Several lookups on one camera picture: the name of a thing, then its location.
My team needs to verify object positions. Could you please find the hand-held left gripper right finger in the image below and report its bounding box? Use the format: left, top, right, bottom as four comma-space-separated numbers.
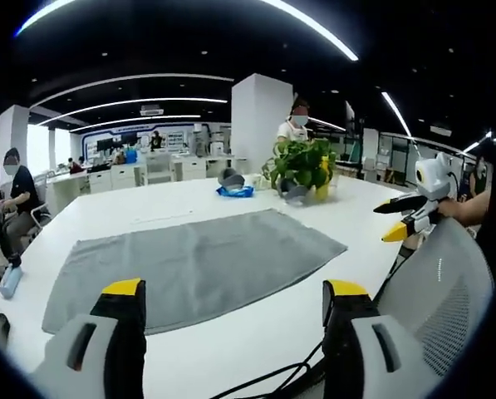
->
321, 279, 424, 399

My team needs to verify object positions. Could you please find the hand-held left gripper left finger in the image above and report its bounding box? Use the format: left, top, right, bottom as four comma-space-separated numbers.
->
30, 278, 148, 399

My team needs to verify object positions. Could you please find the grey towel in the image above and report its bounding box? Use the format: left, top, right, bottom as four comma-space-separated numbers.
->
42, 208, 349, 336

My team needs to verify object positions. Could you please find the person's right hand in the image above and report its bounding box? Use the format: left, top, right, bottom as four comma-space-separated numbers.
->
432, 197, 467, 221

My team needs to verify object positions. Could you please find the grey mesh office chair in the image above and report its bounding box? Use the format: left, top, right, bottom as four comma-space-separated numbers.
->
374, 215, 494, 377

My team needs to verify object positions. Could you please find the yellow plant pot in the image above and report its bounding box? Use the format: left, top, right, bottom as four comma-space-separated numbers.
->
313, 154, 331, 204

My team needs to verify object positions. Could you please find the green potted plant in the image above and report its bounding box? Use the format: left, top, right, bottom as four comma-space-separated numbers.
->
261, 138, 338, 196

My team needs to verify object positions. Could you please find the light blue water bottle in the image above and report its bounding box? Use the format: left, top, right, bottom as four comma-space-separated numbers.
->
0, 254, 23, 300

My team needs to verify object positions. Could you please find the white table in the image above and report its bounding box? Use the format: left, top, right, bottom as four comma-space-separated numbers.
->
0, 174, 419, 399

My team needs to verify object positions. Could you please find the white pillar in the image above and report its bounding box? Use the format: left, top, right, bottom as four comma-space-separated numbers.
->
230, 73, 295, 175

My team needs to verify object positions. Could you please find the blue wipes packet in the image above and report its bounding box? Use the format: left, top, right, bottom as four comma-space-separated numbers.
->
216, 185, 256, 200

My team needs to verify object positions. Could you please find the black cable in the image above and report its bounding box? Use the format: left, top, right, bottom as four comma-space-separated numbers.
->
214, 328, 336, 399

